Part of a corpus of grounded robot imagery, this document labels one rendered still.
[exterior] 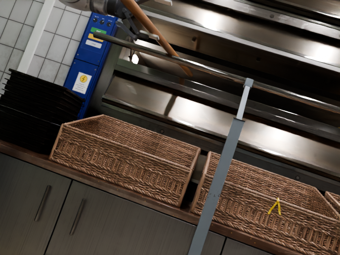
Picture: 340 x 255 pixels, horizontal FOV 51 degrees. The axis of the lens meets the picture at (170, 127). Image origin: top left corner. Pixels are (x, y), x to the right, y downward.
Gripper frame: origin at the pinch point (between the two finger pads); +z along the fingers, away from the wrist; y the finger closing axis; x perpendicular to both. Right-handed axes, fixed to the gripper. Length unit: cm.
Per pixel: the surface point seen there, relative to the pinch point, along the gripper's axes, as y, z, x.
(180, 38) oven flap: -18, -3, -62
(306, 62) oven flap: -21, 60, -51
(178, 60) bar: 3.9, 5.4, -28.5
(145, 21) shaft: 7.3, -1.5, 13.1
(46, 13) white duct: -9, -81, -64
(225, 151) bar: 36, 36, -6
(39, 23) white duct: -3, -83, -64
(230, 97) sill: 4, 32, -66
